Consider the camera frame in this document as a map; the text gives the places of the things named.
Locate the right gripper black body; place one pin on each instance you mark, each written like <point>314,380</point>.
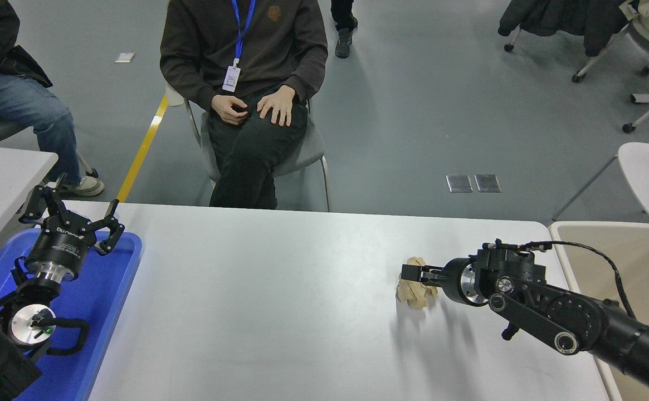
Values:
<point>452,278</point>

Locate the metal floor plate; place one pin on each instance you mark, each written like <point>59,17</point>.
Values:
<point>488,183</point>
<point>459,184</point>

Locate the large pale bin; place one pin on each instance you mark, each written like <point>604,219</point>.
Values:
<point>636,262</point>

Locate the white side table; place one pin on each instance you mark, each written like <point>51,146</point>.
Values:
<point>1,178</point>

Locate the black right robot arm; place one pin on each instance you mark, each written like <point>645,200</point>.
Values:
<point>580,317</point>

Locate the blue plastic tray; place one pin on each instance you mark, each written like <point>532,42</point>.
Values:
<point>101,312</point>

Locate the white chair leg with caster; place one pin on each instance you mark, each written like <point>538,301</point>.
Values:
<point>513,40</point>

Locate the dark jacket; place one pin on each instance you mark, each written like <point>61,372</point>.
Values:
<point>564,16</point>

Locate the white and grey chair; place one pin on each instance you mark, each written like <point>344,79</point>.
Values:
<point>313,150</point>

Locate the person's right hand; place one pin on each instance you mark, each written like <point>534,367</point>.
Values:
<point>228,108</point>

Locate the tan paper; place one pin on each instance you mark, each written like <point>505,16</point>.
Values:
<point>413,295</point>

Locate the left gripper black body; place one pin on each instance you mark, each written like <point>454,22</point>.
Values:
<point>61,244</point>

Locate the person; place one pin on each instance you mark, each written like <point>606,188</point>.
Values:
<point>18,100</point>
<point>257,50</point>
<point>343,22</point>

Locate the white paper scrap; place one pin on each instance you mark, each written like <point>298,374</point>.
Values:
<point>125,57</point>

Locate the person's left hand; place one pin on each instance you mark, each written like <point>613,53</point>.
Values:
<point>277,106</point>

